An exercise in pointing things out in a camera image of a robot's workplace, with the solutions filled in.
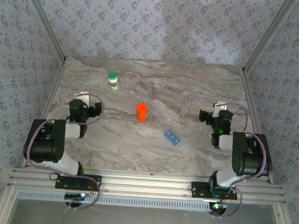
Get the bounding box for grey slotted cable duct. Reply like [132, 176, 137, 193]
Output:
[16, 188, 215, 213]

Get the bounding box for white pill bottle green cap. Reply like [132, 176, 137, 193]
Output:
[107, 72, 120, 91]

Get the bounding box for aluminium frame post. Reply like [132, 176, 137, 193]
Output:
[14, 0, 71, 62]
[241, 0, 299, 78]

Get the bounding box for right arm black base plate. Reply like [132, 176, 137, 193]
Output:
[190, 181, 238, 200]

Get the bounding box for aluminium table side rail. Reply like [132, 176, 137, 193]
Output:
[233, 71, 283, 185]
[19, 57, 68, 172]

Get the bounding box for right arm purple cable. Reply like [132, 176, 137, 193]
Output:
[210, 101, 272, 221]

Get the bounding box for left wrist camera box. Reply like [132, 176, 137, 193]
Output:
[74, 91, 91, 106]

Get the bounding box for orange pill bottle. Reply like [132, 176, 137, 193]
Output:
[135, 102, 148, 123]

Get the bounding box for small controller board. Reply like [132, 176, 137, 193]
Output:
[65, 192, 87, 202]
[208, 202, 228, 213]

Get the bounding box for aluminium mounting rail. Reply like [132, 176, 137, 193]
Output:
[7, 161, 288, 206]

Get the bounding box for grey metal lower shelf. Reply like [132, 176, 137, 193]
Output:
[5, 196, 285, 224]

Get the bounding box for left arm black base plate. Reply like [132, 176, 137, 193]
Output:
[54, 172, 102, 192]

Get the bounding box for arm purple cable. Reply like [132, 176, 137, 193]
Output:
[210, 101, 272, 221]
[22, 89, 108, 213]

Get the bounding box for blue weekly pill organizer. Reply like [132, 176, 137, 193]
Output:
[163, 129, 191, 154]

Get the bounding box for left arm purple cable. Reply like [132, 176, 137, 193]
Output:
[22, 89, 108, 213]

